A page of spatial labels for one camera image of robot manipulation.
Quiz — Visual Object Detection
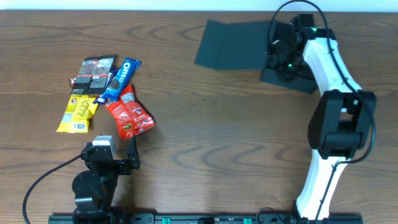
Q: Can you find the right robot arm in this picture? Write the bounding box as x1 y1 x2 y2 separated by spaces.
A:
261 14 376 223

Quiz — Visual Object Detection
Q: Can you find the dark green hinged gift box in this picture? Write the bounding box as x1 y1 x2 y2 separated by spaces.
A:
195 20 318 94

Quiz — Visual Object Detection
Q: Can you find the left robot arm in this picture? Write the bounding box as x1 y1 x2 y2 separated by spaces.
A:
72 136 141 224

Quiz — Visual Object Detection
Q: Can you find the yellow snack packet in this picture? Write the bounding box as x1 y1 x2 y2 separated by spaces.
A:
57 94 98 133

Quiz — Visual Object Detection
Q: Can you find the right black cable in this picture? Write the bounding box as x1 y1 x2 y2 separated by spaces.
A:
256 0 377 224

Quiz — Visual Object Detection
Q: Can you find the black cable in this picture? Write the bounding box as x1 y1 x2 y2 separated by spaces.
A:
22 154 84 224
256 0 377 224

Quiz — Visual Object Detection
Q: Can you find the left black cable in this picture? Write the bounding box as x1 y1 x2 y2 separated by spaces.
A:
22 154 84 224

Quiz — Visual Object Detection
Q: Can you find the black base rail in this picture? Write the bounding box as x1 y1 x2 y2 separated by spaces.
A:
47 213 363 224

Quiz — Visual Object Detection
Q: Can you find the blue Oreo cookie pack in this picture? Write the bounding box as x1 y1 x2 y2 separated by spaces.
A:
104 58 141 101

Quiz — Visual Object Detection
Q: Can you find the black snack packet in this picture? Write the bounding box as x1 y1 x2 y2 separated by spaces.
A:
70 55 118 95

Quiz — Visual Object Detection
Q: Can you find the red snack packet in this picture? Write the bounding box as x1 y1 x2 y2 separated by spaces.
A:
105 85 155 140

